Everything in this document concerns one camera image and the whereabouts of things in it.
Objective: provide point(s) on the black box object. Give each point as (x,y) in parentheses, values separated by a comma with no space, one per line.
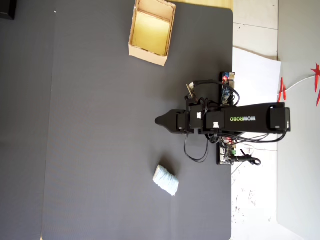
(7,8)

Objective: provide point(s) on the big red star decoration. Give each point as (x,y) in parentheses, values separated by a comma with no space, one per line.
(317,80)

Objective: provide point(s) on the small camera circuit board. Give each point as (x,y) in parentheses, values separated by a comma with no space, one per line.
(191,91)

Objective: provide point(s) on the large black table mat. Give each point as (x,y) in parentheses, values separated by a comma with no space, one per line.
(112,125)

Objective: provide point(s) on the black power plug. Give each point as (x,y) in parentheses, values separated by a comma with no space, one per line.
(246,159)

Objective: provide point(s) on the yellow sponge box lining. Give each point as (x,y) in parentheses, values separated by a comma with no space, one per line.
(152,32)

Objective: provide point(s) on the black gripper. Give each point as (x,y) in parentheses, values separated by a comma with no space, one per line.
(191,122)

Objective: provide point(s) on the white paper sheet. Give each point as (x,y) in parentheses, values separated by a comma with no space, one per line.
(255,82)

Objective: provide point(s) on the small red star decoration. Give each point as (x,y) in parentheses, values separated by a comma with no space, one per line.
(282,90)

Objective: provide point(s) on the white foam block blue thread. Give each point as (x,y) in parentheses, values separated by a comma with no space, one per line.
(166,180)

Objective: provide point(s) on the blue controller circuit board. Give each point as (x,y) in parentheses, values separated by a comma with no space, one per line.
(226,90)

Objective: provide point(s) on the circuit board with green terminal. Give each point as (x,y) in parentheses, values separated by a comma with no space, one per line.
(226,152)

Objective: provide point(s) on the open brown cardboard box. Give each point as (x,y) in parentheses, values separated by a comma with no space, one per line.
(147,55)

